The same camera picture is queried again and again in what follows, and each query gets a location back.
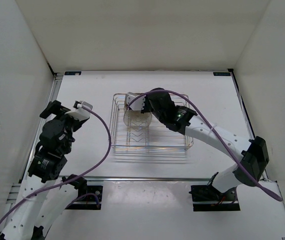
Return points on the chrome wire dish rack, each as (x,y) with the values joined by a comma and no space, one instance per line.
(142,134)

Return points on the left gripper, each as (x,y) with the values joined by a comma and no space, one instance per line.
(55,107)

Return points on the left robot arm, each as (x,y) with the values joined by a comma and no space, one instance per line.
(43,172)

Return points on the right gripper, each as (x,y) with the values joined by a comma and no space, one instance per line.
(146,110)

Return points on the clear glass plate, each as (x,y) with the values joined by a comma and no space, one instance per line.
(135,119)

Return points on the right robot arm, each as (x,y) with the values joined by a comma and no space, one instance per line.
(250,156)

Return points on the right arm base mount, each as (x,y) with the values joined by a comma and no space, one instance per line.
(206,198)

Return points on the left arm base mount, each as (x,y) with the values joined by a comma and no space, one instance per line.
(83,195)

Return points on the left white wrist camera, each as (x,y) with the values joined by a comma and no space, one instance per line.
(79,113)

